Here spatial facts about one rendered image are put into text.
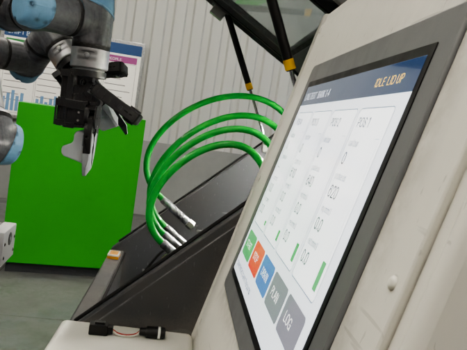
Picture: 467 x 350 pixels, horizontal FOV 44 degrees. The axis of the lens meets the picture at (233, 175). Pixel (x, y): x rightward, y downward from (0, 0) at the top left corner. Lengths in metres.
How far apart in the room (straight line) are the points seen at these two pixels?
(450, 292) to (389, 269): 0.06
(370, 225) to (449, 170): 0.08
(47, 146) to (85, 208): 0.56
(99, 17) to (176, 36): 6.67
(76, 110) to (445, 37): 0.87
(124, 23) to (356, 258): 7.52
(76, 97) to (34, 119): 3.35
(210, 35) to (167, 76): 0.80
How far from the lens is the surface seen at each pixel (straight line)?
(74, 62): 1.19
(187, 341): 0.99
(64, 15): 1.14
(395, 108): 0.44
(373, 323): 0.35
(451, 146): 0.35
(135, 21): 7.86
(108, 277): 1.40
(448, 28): 0.42
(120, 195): 4.61
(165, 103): 7.77
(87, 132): 1.16
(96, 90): 1.18
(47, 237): 4.66
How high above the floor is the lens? 1.34
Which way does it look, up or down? 5 degrees down
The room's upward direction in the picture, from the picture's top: 9 degrees clockwise
